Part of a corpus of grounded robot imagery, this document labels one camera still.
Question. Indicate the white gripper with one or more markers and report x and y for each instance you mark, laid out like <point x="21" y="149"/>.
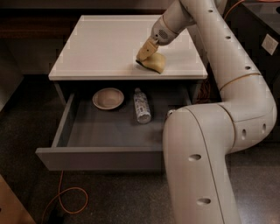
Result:
<point x="161" y="32"/>

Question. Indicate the yellow sponge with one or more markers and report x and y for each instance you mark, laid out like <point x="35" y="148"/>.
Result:
<point x="155" y="62"/>

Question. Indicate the grey top drawer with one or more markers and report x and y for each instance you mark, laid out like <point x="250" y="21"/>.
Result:
<point x="91" y="139"/>

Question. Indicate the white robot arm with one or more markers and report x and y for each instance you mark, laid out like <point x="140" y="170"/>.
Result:
<point x="197" y="138"/>

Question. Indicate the white cabinet countertop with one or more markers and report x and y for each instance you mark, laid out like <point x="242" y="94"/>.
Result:
<point x="105" y="48"/>

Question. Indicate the clear plastic water bottle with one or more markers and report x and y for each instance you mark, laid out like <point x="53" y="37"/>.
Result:
<point x="143" y="113"/>

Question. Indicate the beige bowl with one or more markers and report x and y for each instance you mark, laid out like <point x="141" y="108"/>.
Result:
<point x="108" y="98"/>

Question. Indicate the black cabinet on right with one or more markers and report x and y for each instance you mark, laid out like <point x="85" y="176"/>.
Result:
<point x="262" y="58"/>

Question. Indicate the white label sticker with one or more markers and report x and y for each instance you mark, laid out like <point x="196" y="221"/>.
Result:
<point x="270" y="44"/>

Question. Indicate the tan board corner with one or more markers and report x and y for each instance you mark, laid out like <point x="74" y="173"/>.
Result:
<point x="12" y="210"/>

